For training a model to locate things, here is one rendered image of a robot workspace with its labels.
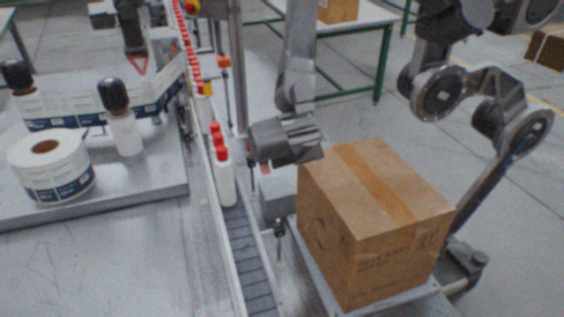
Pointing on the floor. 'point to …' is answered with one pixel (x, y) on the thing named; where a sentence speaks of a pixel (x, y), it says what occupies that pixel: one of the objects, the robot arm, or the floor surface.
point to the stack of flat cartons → (547, 47)
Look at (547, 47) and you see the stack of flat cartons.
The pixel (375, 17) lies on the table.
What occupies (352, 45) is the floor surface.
